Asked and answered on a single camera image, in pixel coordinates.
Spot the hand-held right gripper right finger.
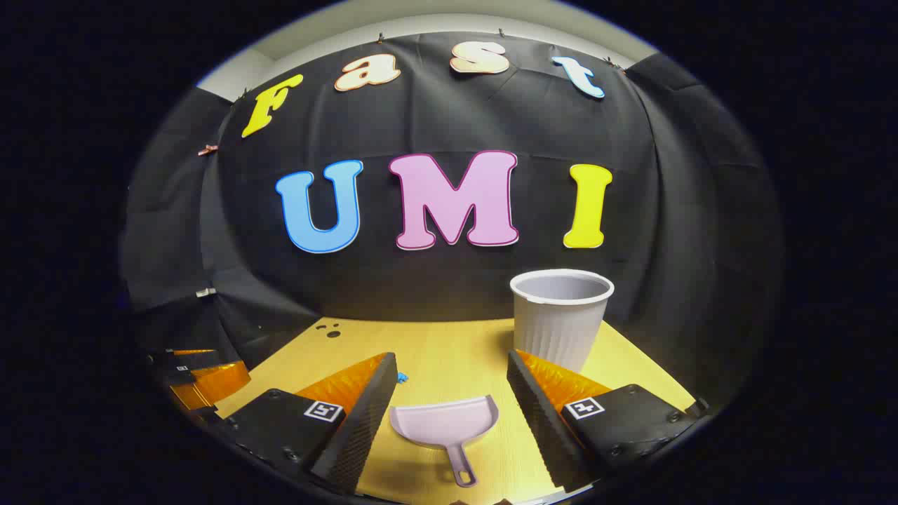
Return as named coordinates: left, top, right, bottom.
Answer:
left=507, top=349, right=709, bottom=492

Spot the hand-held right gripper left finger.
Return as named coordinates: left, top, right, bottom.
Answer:
left=210, top=352, right=399, bottom=495

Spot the pale lilac plastic dustpan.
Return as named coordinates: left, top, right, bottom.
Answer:
left=389, top=395, right=500, bottom=488

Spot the white ribbed garbage bin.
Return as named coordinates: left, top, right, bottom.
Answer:
left=509, top=269, right=615, bottom=374

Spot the yellow wooden desktop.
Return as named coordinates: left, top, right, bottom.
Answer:
left=210, top=317, right=697, bottom=502

